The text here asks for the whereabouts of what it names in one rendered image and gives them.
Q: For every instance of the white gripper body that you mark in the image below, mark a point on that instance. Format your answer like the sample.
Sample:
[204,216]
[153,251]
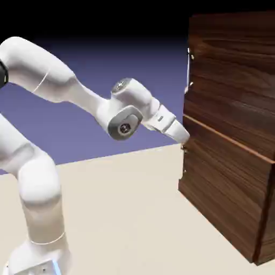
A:
[178,131]

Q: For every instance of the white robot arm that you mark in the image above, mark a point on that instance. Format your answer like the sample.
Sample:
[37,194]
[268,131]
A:
[43,73]

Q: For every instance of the dark wood cabinet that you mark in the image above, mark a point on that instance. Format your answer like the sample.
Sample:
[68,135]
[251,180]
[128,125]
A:
[225,129]

